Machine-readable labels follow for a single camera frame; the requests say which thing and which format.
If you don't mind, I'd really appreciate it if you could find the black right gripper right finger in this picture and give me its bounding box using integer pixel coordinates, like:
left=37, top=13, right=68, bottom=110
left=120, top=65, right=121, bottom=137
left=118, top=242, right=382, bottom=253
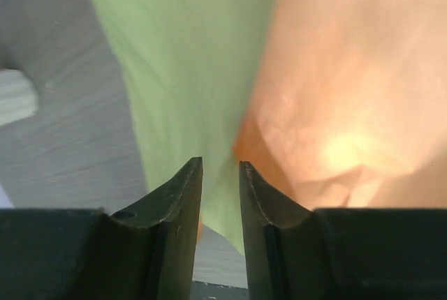
left=239, top=162, right=446, bottom=299

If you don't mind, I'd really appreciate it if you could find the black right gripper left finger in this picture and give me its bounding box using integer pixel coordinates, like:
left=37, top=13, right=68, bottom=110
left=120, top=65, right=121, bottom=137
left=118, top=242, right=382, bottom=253
left=1, top=157, right=203, bottom=299

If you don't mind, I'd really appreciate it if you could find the white ribbed ceramic vase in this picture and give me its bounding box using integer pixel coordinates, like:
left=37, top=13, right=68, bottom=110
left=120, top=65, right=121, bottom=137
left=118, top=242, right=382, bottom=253
left=0, top=69, right=39, bottom=126

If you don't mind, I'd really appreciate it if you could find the orange wrapping paper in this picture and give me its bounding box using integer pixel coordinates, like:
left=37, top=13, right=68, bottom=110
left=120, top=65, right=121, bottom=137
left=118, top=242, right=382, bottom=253
left=197, top=0, right=447, bottom=245

